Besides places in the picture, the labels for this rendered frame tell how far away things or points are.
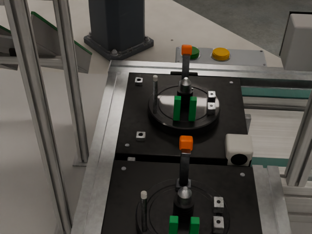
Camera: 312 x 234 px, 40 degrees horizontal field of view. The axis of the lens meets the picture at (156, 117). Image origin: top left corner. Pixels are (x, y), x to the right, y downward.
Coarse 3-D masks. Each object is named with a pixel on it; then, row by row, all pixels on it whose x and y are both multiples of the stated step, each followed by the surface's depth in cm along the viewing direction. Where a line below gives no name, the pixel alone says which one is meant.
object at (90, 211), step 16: (112, 80) 92; (112, 96) 89; (112, 112) 85; (96, 128) 81; (112, 128) 81; (96, 144) 78; (112, 144) 78; (96, 160) 75; (112, 160) 75; (96, 176) 73; (256, 176) 73; (272, 176) 73; (80, 192) 70; (96, 192) 71; (272, 192) 70; (80, 208) 68; (96, 208) 68; (272, 208) 69; (80, 224) 65; (96, 224) 65; (272, 224) 66; (288, 224) 66
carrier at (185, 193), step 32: (128, 192) 69; (160, 192) 67; (192, 192) 66; (224, 192) 69; (256, 192) 69; (128, 224) 64; (160, 224) 62; (192, 224) 56; (224, 224) 62; (256, 224) 65
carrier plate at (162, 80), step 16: (128, 80) 91; (144, 80) 91; (160, 80) 91; (176, 80) 91; (192, 80) 91; (208, 80) 91; (224, 80) 91; (128, 96) 87; (144, 96) 87; (224, 96) 87; (240, 96) 87; (128, 112) 83; (144, 112) 83; (224, 112) 84; (240, 112) 84; (128, 128) 80; (144, 128) 80; (224, 128) 80; (240, 128) 80; (128, 144) 77; (144, 144) 77; (160, 144) 77; (176, 144) 77; (208, 144) 77; (224, 144) 77; (144, 160) 76; (160, 160) 76; (176, 160) 76; (192, 160) 75; (208, 160) 75; (224, 160) 75
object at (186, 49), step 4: (184, 48) 82; (188, 48) 82; (184, 52) 82; (188, 52) 82; (184, 56) 81; (188, 56) 81; (184, 60) 83; (188, 60) 83; (184, 64) 84; (188, 64) 84; (184, 68) 84; (188, 68) 84; (184, 72) 84; (188, 72) 84; (184, 76) 84; (188, 76) 85
